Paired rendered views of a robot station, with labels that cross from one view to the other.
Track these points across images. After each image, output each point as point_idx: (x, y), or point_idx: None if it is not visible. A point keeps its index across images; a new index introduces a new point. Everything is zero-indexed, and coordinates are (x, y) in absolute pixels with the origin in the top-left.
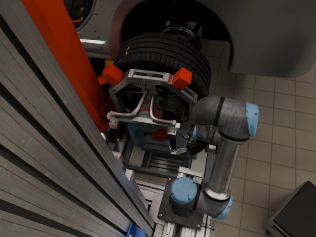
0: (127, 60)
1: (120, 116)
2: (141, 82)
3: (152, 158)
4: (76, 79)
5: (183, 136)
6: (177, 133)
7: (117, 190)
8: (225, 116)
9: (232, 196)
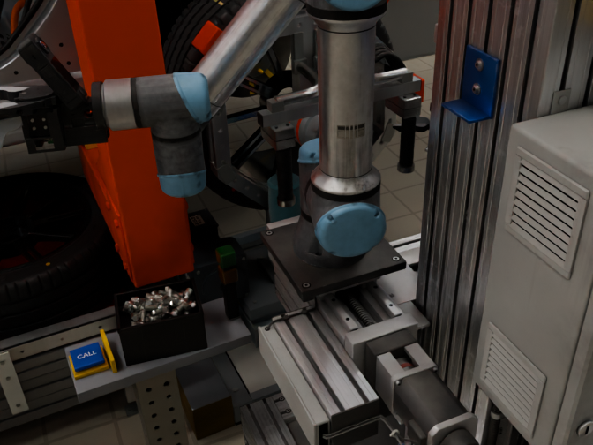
0: (241, 3)
1: (298, 99)
2: (295, 31)
3: None
4: (157, 51)
5: (417, 125)
6: (400, 129)
7: None
8: None
9: None
